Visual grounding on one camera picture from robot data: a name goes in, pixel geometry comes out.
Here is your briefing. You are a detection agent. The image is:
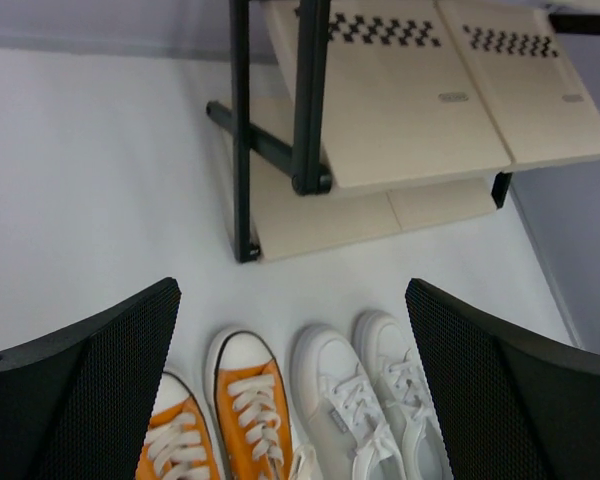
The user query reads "white sneaker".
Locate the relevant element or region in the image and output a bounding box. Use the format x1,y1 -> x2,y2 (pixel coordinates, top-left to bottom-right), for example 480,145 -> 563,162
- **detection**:
352,310 -> 444,441
289,323 -> 451,480

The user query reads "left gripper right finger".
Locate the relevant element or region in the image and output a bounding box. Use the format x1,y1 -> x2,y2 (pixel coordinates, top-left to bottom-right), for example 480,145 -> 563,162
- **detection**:
405,279 -> 600,479

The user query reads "left orange canvas sneaker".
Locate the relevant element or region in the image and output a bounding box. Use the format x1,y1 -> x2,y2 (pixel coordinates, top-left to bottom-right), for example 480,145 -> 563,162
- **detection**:
135,369 -> 221,480

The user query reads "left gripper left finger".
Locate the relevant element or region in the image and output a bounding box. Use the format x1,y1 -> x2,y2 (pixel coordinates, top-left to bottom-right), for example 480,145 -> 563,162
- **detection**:
0,278 -> 181,479

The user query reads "right orange canvas sneaker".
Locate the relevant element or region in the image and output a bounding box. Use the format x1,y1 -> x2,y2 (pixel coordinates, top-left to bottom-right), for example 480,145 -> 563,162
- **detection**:
204,327 -> 317,479

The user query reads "beige black shoe shelf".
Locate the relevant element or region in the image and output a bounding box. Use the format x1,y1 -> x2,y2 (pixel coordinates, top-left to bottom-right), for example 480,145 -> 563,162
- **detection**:
206,1 -> 600,263

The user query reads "orange canvas sneaker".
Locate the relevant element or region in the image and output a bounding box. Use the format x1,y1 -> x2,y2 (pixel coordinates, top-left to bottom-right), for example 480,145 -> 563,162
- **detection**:
204,327 -> 317,479
135,369 -> 221,480

